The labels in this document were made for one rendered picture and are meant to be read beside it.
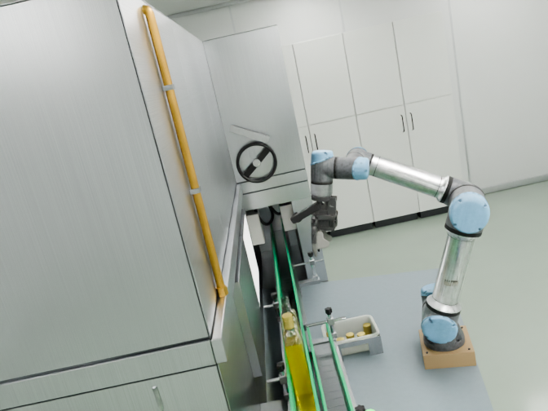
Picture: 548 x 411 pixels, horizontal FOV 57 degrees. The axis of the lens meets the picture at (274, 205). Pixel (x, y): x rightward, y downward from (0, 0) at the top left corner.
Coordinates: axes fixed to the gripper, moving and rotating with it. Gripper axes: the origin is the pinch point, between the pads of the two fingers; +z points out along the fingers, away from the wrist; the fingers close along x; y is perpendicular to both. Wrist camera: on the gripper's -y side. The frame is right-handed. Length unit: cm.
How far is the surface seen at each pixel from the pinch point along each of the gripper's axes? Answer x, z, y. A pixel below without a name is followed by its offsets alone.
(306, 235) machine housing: 91, 23, -22
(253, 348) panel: -27.0, 25.3, -15.3
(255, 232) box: 94, 25, -52
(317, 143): 365, 6, -67
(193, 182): -56, -35, -19
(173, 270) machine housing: -77, -20, -16
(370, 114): 382, -22, -13
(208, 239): -55, -20, -17
